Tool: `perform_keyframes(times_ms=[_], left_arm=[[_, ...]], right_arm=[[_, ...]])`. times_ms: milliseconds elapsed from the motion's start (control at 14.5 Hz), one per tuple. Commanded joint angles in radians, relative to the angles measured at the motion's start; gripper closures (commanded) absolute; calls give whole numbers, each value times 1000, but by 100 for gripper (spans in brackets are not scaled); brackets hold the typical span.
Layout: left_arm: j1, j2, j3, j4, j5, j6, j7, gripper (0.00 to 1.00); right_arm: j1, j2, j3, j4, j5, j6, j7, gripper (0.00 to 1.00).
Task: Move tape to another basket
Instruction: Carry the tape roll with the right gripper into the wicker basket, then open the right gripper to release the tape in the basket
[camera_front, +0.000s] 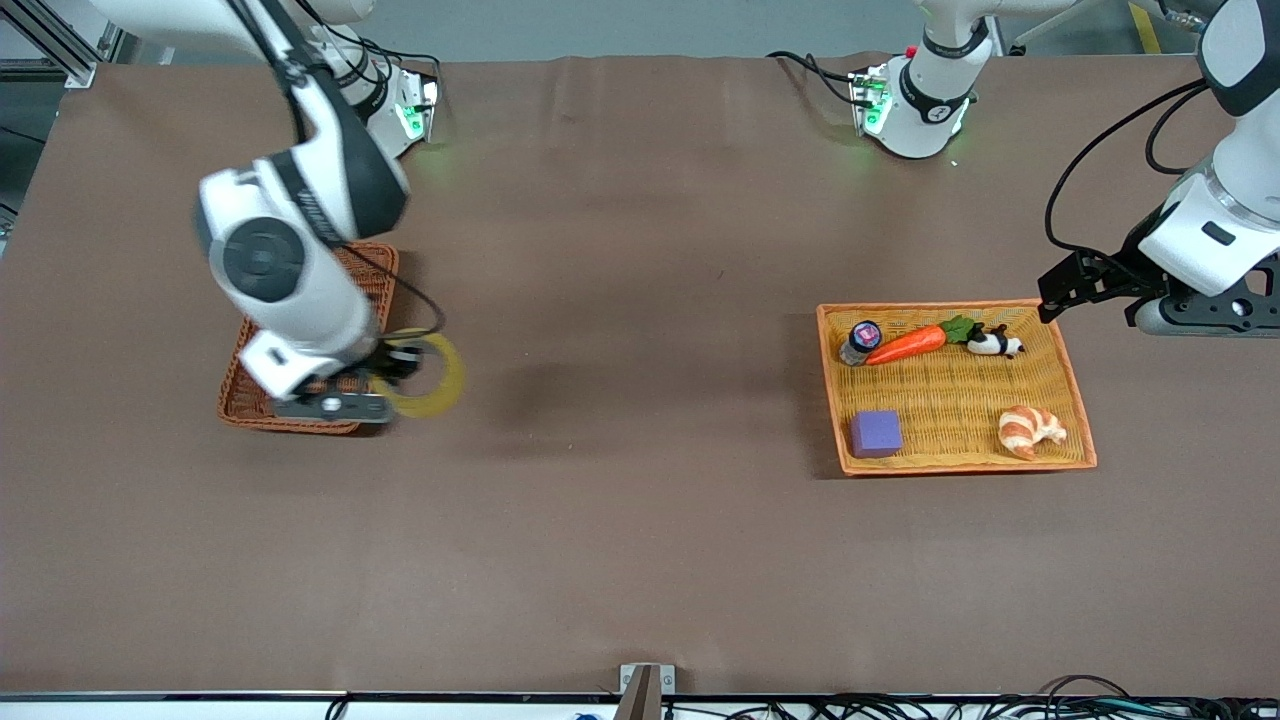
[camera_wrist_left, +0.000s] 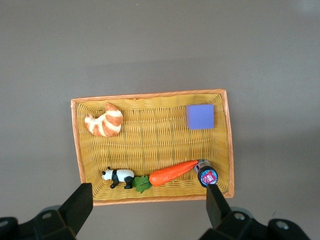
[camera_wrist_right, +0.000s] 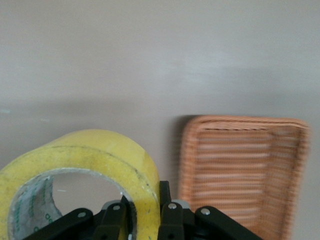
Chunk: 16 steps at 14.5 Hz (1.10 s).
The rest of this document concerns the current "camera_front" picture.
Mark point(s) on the orange toy carrot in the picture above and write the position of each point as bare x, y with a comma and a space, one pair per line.
905, 345

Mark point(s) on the grey metal bracket plate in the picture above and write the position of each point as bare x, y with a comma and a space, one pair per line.
666, 680

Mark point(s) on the aluminium frame profile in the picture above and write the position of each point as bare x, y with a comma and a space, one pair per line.
70, 62

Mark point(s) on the orange wicker basket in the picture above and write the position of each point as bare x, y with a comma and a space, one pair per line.
950, 400

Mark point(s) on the small dark capped bottle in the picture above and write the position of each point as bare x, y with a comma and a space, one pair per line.
860, 342

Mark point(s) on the grey diagonal frame bar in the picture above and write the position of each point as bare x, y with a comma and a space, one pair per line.
1040, 28

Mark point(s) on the purple foam block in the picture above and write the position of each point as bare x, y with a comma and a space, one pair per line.
876, 434

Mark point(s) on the brown post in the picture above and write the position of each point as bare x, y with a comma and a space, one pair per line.
638, 700

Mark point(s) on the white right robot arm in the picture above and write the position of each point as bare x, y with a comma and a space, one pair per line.
330, 160

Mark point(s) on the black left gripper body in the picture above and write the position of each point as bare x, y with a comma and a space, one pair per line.
1122, 272

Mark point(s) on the toy croissant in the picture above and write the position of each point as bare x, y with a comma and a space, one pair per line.
1025, 430

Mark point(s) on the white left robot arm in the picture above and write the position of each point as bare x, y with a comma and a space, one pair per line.
920, 110

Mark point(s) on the clear yellowish tape roll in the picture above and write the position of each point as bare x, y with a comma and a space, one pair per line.
452, 385

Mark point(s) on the brown wicker basket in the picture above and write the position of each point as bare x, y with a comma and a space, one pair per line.
232, 405

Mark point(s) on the black white panda toy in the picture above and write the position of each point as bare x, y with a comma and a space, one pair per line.
990, 344

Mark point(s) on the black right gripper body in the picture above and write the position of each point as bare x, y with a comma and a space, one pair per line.
386, 361

